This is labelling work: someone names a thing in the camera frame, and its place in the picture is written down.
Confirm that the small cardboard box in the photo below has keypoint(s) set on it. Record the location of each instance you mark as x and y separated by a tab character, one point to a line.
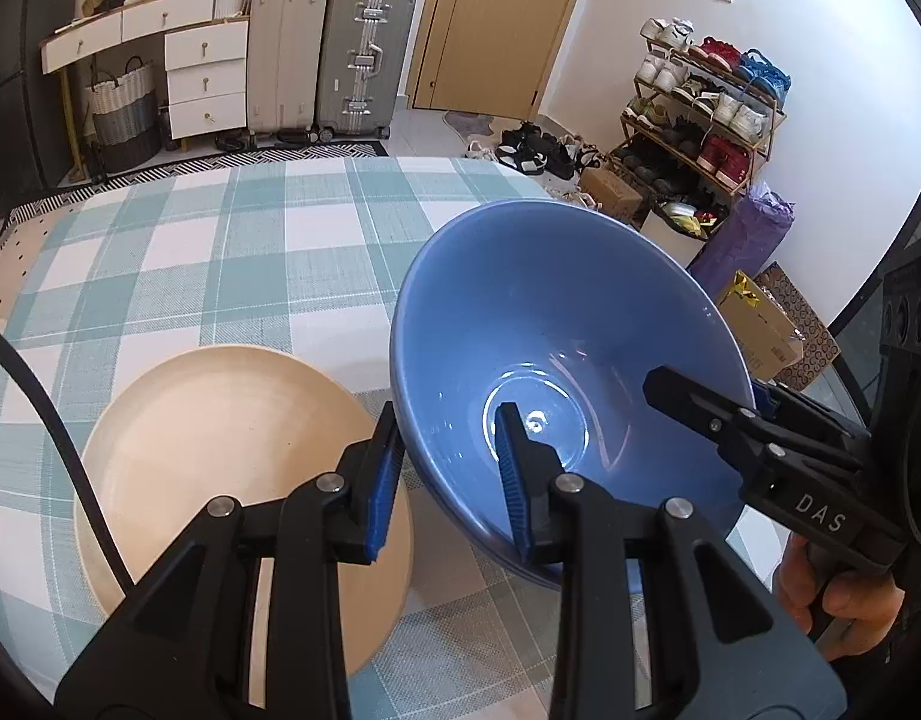
611	194

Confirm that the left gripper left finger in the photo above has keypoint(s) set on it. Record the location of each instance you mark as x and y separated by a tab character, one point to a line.
371	472

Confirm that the white vanity dresser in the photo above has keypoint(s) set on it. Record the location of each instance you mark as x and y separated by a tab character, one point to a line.
199	48

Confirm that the beige suitcase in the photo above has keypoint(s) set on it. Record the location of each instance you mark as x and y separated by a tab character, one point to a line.
283	55

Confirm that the woven laundry basket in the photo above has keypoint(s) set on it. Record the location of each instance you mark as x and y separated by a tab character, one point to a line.
125	113

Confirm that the purple bag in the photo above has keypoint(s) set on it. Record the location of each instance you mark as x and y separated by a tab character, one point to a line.
746	240

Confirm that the silver suitcase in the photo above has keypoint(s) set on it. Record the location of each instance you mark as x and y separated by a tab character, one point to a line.
364	44

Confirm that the wooden door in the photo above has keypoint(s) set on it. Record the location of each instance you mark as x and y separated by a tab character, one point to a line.
491	57

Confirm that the large cardboard box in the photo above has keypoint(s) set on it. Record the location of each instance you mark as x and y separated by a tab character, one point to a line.
770	342

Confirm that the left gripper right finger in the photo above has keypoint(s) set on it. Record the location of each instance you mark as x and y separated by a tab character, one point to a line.
529	470

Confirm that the wooden shoe rack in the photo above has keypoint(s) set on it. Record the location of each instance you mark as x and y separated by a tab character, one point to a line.
702	120

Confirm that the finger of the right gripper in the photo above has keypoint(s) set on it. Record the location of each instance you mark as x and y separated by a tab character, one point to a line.
744	440
801	415

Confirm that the person's right hand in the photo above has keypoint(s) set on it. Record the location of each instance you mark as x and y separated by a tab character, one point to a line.
869	603

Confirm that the white trash bin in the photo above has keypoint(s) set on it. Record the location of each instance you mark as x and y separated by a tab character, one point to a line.
676	229

